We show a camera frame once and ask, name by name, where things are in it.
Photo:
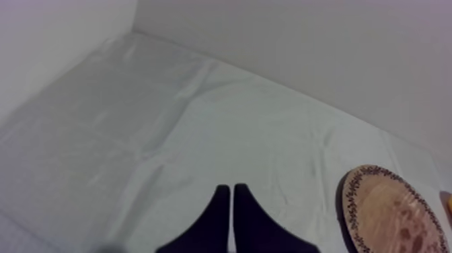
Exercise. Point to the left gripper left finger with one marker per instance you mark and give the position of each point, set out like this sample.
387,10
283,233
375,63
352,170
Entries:
211,229

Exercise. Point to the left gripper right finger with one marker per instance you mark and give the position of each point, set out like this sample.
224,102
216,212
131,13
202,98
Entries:
255,229

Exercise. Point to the round wooden board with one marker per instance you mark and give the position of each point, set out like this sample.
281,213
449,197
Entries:
388,215

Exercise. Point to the yellow plastic basket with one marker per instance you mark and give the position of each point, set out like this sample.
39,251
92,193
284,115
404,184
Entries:
448,203

